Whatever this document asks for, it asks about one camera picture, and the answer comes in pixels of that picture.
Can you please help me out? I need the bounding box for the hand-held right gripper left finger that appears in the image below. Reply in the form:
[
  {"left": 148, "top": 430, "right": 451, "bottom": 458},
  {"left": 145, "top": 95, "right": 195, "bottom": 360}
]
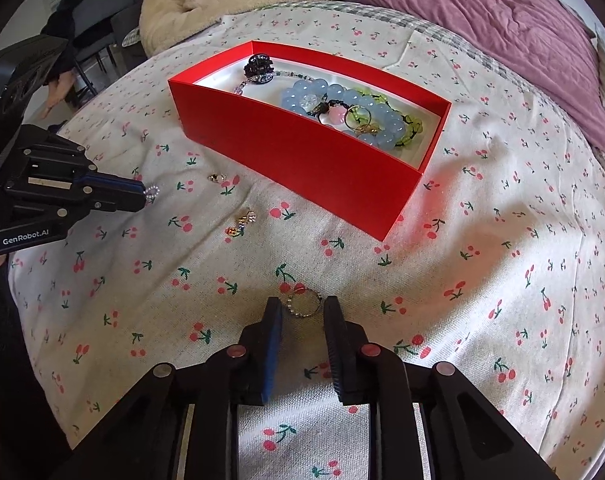
[{"left": 47, "top": 296, "right": 286, "bottom": 480}]

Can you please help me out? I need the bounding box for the black hair claw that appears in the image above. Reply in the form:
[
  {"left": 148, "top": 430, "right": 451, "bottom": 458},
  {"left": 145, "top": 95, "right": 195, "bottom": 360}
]
[{"left": 243, "top": 54, "right": 274, "bottom": 84}]

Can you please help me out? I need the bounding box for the cherry print bedsheet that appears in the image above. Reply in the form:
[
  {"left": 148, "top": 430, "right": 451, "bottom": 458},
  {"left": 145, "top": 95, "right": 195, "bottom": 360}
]
[{"left": 7, "top": 2, "right": 605, "bottom": 480}]

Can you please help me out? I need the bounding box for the purple duvet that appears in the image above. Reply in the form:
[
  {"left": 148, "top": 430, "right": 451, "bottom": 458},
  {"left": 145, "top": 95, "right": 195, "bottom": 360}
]
[{"left": 342, "top": 0, "right": 605, "bottom": 153}]

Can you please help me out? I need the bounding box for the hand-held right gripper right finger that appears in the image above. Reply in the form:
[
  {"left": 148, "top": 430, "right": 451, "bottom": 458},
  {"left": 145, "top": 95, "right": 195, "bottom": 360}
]
[{"left": 323, "top": 295, "right": 558, "bottom": 480}]

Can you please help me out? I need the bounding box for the green bead bracelet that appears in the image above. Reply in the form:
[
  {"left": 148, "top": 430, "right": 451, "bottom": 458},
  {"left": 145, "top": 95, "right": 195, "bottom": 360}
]
[{"left": 352, "top": 85, "right": 426, "bottom": 149}]

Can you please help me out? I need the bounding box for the red cardboard box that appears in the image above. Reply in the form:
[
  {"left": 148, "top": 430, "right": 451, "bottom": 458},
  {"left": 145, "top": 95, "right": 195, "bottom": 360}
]
[{"left": 168, "top": 39, "right": 453, "bottom": 241}]

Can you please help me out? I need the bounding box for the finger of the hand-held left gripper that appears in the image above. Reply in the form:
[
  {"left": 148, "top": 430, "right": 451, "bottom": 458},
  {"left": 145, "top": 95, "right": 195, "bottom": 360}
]
[
  {"left": 80, "top": 170, "right": 146, "bottom": 194},
  {"left": 81, "top": 192, "right": 148, "bottom": 214}
]

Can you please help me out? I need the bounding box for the pink bead charm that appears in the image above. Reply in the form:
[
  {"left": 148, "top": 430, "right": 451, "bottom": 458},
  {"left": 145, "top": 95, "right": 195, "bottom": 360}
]
[{"left": 317, "top": 105, "right": 346, "bottom": 126}]

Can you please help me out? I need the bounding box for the blue bead bracelet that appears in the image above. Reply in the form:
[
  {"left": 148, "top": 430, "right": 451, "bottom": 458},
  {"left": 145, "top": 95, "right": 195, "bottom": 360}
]
[{"left": 281, "top": 79, "right": 413, "bottom": 150}]

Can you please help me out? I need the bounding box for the dark seed bead bracelet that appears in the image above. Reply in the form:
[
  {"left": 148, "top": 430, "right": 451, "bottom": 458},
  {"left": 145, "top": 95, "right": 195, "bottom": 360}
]
[{"left": 234, "top": 71, "right": 313, "bottom": 96}]

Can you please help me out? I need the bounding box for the silver bead ring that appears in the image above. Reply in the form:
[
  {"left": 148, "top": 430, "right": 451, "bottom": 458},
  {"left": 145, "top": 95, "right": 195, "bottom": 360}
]
[{"left": 280, "top": 285, "right": 328, "bottom": 319}]

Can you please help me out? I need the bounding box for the gold ring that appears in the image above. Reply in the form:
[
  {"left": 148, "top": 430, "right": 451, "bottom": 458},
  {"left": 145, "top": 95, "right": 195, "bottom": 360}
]
[{"left": 345, "top": 105, "right": 378, "bottom": 135}]

